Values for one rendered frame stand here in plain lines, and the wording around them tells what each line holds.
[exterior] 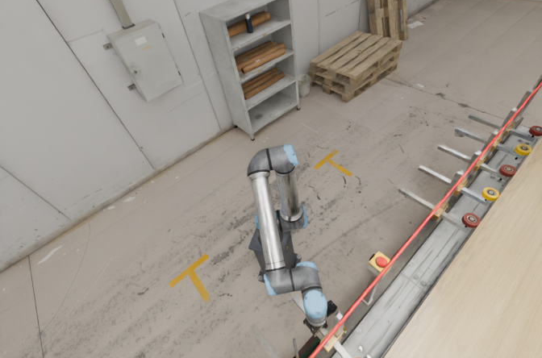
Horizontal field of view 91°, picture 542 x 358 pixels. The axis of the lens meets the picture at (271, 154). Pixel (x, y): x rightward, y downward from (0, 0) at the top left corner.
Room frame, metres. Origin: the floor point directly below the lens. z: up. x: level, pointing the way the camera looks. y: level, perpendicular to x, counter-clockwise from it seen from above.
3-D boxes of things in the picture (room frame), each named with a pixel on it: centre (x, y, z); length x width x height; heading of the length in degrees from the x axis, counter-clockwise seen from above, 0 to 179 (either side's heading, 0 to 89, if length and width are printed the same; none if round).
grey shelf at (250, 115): (3.10, -0.06, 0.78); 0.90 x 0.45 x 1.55; 122
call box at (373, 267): (0.40, -0.36, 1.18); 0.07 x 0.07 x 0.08; 32
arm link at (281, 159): (0.94, -0.06, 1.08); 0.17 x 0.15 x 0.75; 90
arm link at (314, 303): (0.31, -0.06, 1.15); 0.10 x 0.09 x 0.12; 0
